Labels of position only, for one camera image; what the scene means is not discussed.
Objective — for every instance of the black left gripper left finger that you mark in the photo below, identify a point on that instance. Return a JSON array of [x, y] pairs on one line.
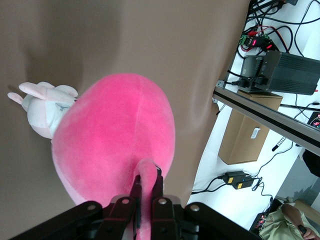
[[117, 217]]

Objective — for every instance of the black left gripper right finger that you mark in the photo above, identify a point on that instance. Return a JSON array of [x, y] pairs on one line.
[[163, 217]]

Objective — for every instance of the hot pink round plush toy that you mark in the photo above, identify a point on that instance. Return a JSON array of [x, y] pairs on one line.
[[112, 130]]

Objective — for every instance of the person's forearm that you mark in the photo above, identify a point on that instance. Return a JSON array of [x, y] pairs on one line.
[[292, 213]]

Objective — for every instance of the black adapter with yellow labels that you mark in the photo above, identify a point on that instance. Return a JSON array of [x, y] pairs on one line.
[[236, 180]]

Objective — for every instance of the beige clothing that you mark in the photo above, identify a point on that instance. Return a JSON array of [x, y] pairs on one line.
[[272, 225]]

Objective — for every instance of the brown cardboard box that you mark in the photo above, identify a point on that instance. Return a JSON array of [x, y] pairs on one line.
[[245, 135]]

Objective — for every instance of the pale pink white plush dog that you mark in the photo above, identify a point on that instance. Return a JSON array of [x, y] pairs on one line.
[[40, 110]]

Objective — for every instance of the black finned power supply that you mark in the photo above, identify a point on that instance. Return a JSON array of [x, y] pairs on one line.
[[287, 72]]

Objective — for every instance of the green circuit board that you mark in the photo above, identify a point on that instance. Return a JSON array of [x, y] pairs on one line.
[[245, 40]]

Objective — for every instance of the black module with red display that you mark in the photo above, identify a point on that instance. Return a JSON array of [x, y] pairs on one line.
[[261, 43]]

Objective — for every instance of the aluminium frame rail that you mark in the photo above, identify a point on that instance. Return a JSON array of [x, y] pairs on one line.
[[262, 110]]

